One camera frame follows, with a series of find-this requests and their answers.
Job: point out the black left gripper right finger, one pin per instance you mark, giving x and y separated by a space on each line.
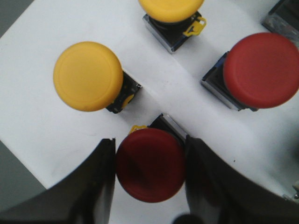
218 194

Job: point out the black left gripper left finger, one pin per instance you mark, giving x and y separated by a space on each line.
83 197

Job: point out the red mushroom push button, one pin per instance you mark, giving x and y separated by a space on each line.
260 71
150 161

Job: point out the yellow mushroom push button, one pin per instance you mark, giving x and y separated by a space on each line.
88 77
173 22

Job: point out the push button switch base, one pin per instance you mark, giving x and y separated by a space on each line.
283 19

